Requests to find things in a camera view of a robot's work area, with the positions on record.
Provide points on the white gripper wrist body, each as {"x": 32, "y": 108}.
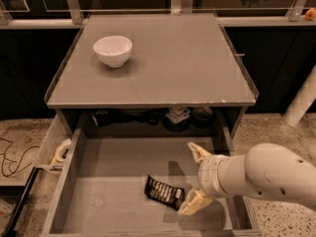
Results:
{"x": 207, "y": 176}

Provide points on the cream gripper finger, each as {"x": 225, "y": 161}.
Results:
{"x": 196, "y": 200}
{"x": 198, "y": 152}

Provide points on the black rxbar chocolate wrapper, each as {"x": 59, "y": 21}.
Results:
{"x": 164, "y": 193}

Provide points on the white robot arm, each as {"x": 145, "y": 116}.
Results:
{"x": 267, "y": 171}

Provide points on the open grey top drawer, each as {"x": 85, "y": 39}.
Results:
{"x": 100, "y": 192}

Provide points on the grey cabinet with counter top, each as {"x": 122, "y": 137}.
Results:
{"x": 176, "y": 61}

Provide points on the dark round container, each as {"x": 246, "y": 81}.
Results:
{"x": 202, "y": 117}

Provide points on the black white paper packet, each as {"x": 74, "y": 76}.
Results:
{"x": 176, "y": 115}

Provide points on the dark objects on shelf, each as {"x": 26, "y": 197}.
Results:
{"x": 109, "y": 116}

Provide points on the white ceramic bowl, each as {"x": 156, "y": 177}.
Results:
{"x": 113, "y": 51}

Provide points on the white tape roll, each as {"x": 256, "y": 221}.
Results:
{"x": 61, "y": 151}

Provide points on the clear plastic side bin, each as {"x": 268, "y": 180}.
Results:
{"x": 56, "y": 133}

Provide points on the small orange object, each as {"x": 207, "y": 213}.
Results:
{"x": 310, "y": 14}

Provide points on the white cylindrical post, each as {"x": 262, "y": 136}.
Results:
{"x": 302, "y": 101}

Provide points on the black floor rail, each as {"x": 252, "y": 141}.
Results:
{"x": 14, "y": 217}

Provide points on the metal frame railing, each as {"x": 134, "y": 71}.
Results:
{"x": 229, "y": 13}

